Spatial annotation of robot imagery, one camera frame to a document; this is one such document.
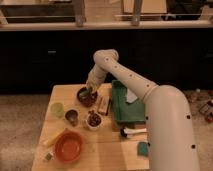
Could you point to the green pepper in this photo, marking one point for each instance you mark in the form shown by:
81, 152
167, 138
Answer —
85, 93

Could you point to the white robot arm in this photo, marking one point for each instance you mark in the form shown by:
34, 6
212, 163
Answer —
170, 133

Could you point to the purple bowl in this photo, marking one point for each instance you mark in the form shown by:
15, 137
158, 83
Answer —
87, 100

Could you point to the orange bowl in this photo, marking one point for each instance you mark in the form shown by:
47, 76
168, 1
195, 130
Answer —
68, 147

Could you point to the wooden block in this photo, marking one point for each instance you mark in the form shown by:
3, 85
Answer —
103, 106

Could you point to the white cloth in bin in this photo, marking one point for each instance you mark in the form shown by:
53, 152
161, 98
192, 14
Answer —
130, 96

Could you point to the green plastic bin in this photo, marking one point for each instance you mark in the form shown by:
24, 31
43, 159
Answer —
124, 112

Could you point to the white cup with dark contents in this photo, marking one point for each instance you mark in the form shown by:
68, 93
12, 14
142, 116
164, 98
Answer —
93, 121

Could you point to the metal cup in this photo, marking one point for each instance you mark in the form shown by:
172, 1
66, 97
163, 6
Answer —
72, 117

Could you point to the wooden table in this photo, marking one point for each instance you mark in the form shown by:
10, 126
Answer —
103, 149

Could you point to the light green cup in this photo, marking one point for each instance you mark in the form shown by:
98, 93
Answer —
57, 109

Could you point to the teal sponge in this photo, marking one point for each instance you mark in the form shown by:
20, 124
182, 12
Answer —
143, 149

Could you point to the small grey object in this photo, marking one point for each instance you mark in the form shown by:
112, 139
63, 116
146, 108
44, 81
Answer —
48, 156

